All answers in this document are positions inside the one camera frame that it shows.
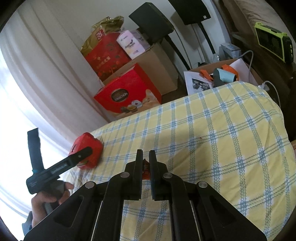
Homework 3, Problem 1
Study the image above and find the small red box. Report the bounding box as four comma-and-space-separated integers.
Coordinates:
69, 133, 103, 170

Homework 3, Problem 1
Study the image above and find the red cartoon gift bag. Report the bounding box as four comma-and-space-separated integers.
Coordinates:
142, 159, 151, 180

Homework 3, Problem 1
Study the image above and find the person's left hand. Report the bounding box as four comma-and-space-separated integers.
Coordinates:
31, 182, 74, 227

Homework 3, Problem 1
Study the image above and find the white curtain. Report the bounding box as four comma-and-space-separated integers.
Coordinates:
1, 1, 112, 228

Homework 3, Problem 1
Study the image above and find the yellow checkered tablecloth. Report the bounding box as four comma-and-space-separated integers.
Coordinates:
65, 82, 295, 240

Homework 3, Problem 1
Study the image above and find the red mooncake gift box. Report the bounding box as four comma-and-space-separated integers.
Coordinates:
94, 64, 162, 119

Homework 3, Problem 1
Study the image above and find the printed white paper sheet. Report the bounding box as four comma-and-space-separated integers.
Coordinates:
184, 58, 253, 95

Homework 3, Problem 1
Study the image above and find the red gift box upright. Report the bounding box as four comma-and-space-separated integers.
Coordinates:
85, 32, 131, 81

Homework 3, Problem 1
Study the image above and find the large brown cardboard box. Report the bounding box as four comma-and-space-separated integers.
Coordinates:
103, 43, 178, 95

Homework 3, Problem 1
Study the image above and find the gold foil gift bag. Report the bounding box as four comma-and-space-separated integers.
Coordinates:
80, 16, 125, 56

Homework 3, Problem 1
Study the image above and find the left black speaker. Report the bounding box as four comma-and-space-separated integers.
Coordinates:
129, 2, 175, 45

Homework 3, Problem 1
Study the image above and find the black speaker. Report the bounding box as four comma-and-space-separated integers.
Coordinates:
169, 0, 211, 25
129, 2, 175, 45

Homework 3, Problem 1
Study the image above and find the right black speaker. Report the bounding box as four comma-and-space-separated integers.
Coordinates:
169, 0, 211, 25

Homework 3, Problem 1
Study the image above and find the brown fabric sofa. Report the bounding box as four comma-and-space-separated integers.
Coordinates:
214, 1, 295, 81

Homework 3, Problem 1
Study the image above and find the green black portable device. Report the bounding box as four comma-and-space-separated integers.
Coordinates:
254, 22, 294, 63

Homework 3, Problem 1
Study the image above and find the left beige sofa cushion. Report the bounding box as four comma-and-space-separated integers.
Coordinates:
223, 0, 292, 38

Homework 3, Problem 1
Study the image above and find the white charging cable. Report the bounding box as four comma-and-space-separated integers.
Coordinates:
238, 50, 282, 110

